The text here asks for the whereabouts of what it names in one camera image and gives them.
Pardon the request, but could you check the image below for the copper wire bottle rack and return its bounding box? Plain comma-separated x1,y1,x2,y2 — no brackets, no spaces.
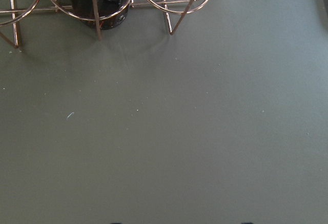
1,0,209,49

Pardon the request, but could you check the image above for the tea bottle front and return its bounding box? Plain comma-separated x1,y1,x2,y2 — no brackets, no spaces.
71,0,129,30

